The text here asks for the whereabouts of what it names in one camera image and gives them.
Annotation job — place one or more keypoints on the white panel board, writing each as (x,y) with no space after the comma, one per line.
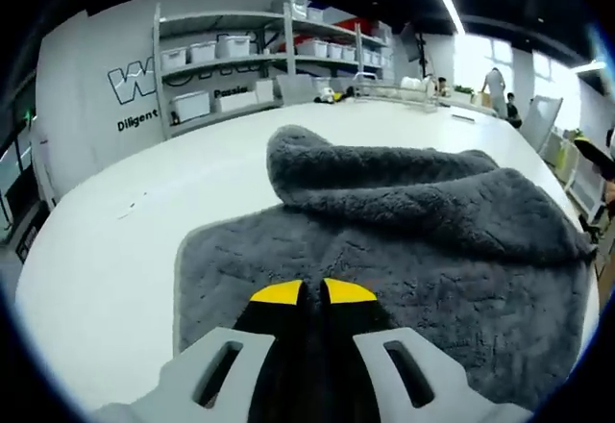
(540,122)

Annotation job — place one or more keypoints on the small green plant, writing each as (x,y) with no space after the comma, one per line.
(464,90)

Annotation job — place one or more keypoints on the idle white gripper device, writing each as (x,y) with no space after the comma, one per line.
(329,95)

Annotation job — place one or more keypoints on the grey plush towel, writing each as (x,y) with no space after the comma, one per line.
(408,202)

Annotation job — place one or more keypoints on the black tripod stand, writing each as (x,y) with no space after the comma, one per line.
(423,57)

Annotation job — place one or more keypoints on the group of white storage boxes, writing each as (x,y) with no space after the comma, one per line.
(233,45)

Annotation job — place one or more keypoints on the grey metal shelf unit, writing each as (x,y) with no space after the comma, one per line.
(289,43)

